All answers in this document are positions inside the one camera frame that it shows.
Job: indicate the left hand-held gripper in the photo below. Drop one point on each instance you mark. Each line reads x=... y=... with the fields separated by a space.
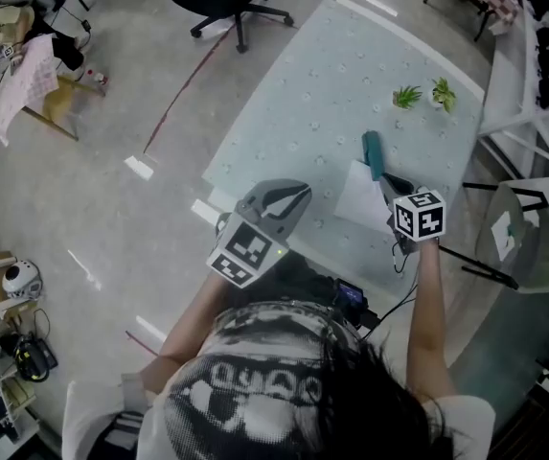
x=250 y=247

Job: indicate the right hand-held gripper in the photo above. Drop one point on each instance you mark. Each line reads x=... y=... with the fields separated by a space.
x=420 y=216

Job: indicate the white paper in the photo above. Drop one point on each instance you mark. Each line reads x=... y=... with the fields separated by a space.
x=360 y=199

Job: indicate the teal case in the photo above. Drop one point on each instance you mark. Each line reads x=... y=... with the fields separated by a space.
x=374 y=154

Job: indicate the person's right forearm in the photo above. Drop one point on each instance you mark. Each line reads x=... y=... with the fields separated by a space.
x=427 y=300

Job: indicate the person's left forearm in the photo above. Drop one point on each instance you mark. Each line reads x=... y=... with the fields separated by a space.
x=192 y=319

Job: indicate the person's dark trousers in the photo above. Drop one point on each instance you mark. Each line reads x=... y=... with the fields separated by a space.
x=303 y=276

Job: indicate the spiky green potted plant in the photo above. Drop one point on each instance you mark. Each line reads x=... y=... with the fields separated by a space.
x=407 y=98

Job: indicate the variegated leafy potted plant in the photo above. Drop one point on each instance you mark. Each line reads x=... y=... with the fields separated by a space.
x=442 y=95

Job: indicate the pale floral tablecloth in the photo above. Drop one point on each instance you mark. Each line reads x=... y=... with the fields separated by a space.
x=322 y=98

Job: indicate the black waist-worn device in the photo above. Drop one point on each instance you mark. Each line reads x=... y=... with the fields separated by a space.
x=350 y=297

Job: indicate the white tag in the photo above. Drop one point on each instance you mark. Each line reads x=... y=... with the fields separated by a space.
x=503 y=235

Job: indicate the grey shell chair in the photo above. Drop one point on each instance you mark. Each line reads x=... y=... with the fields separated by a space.
x=542 y=252

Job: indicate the white metal shelf rack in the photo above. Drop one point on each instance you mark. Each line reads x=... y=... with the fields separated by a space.
x=513 y=75

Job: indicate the white black-printed T-shirt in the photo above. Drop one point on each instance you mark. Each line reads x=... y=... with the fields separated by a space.
x=255 y=400

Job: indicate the small red-capped bottle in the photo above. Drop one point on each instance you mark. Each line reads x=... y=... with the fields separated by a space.
x=98 y=78

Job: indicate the wooden stool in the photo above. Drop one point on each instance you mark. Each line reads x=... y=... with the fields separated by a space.
x=61 y=106

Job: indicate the black garment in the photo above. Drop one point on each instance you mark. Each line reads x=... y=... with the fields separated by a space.
x=58 y=46

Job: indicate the white round helmet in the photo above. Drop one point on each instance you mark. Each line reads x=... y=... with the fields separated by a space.
x=20 y=280

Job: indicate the pink checkered cloth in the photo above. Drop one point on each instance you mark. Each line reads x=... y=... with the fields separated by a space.
x=25 y=84

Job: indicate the black and yellow device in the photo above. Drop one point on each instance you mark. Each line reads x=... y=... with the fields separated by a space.
x=34 y=357

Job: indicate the beige hat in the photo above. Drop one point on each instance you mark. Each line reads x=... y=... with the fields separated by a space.
x=8 y=22

